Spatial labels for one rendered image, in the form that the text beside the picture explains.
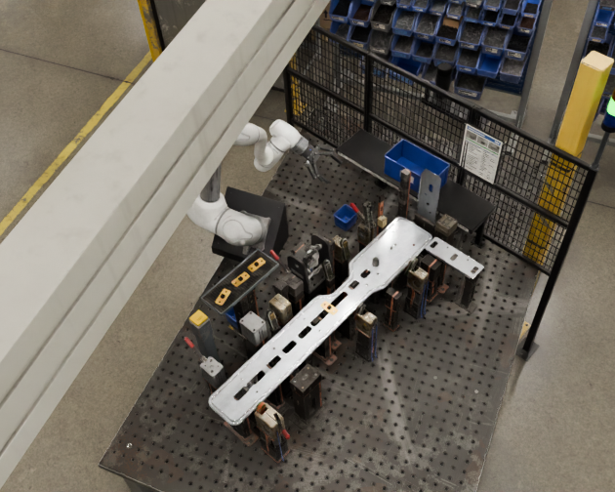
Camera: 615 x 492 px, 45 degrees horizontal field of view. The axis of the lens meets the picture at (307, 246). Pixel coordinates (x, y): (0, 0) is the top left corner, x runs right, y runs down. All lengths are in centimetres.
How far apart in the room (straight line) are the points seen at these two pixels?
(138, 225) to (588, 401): 397
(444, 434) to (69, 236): 295
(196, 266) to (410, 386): 192
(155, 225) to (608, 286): 440
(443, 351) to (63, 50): 452
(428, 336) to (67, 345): 314
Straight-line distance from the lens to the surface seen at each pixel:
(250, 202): 395
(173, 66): 83
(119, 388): 456
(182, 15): 586
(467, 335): 377
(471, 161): 378
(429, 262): 365
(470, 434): 353
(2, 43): 726
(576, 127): 337
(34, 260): 68
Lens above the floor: 389
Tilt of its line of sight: 52 degrees down
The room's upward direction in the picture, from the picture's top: 4 degrees counter-clockwise
